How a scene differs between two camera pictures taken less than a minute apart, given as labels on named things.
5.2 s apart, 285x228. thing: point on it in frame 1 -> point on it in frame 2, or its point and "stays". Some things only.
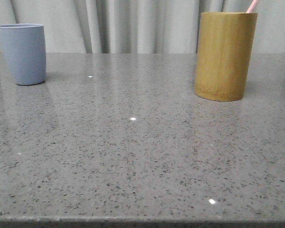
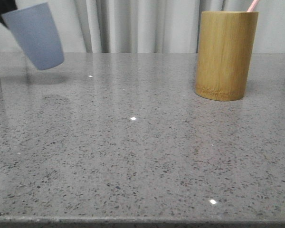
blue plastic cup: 24,48 -> 36,27
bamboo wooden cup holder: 224,52 stays
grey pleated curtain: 139,26 stays
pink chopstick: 252,6 stays
